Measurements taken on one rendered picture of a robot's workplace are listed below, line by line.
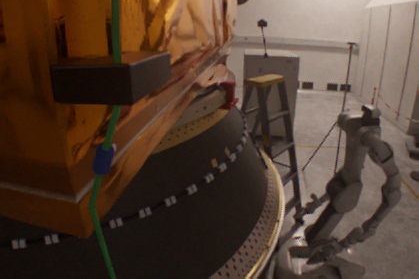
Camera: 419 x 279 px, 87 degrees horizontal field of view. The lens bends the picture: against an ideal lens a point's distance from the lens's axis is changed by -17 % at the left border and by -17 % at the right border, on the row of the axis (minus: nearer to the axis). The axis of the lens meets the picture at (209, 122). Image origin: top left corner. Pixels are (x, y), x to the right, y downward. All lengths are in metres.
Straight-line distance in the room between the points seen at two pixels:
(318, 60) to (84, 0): 8.61
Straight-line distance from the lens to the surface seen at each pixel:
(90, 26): 0.24
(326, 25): 8.77
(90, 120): 0.25
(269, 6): 8.45
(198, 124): 0.86
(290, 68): 4.50
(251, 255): 0.99
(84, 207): 0.28
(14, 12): 0.24
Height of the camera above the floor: 1.94
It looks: 20 degrees down
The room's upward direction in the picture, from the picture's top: straight up
